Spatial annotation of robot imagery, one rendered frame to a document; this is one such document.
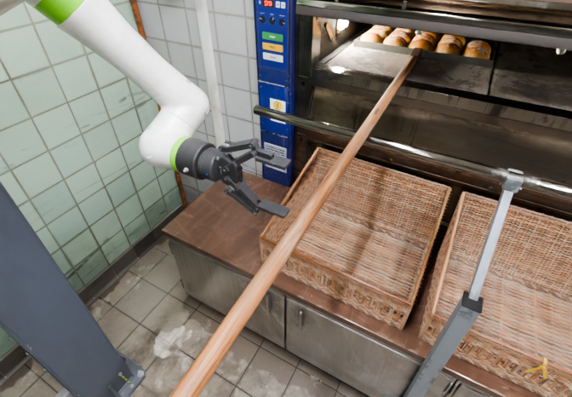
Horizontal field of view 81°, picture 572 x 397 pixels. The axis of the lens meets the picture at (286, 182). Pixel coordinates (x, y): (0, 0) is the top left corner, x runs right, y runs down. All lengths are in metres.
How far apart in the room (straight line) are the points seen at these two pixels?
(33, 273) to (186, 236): 0.55
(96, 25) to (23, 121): 0.89
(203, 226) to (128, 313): 0.75
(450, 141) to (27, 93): 1.57
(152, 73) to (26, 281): 0.70
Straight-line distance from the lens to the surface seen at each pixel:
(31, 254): 1.18
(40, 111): 1.67
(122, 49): 0.84
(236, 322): 0.52
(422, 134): 1.33
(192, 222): 1.55
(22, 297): 1.25
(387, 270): 1.37
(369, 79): 1.29
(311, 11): 1.14
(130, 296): 2.13
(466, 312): 0.93
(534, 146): 1.34
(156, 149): 0.86
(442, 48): 1.57
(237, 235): 1.45
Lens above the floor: 1.65
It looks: 39 degrees down
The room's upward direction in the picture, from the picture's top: straight up
